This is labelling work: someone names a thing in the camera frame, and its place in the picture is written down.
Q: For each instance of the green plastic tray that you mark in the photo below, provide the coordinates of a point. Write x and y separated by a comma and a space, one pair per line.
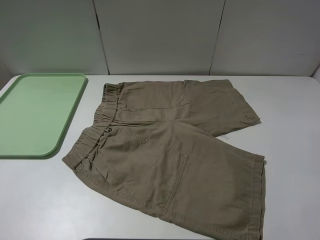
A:
35, 111

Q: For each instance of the khaki shorts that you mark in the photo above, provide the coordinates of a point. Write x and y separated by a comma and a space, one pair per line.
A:
154, 146

